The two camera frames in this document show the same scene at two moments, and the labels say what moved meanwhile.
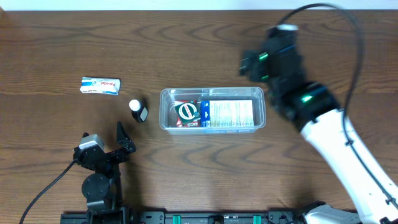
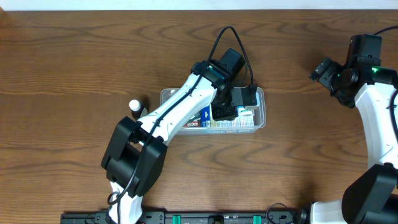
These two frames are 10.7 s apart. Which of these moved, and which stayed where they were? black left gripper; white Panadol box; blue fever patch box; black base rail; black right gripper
Moved: black left gripper; black right gripper; white Panadol box
Stayed: blue fever patch box; black base rail
